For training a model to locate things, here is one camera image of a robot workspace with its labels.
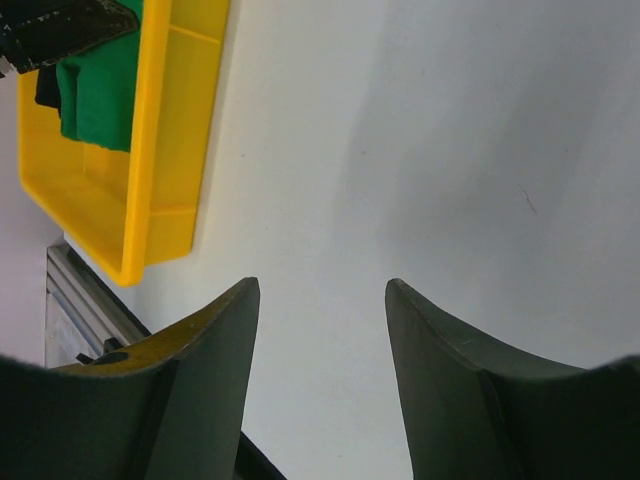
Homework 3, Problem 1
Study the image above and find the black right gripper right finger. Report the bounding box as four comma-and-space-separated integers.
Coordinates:
385, 279, 639, 479

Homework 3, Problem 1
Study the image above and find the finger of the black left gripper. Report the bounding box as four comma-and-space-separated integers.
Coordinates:
1, 1, 140, 74

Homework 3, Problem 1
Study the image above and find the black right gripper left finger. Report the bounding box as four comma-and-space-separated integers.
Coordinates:
1, 278, 260, 479

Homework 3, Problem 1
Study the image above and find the green t-shirt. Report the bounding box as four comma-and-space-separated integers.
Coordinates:
56, 31, 140, 152

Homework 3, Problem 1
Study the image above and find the yellow plastic tray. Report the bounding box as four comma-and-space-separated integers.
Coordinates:
17, 1, 230, 287

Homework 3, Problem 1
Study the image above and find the aluminium frame rail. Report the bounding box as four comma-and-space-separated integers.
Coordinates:
44, 241, 150, 368

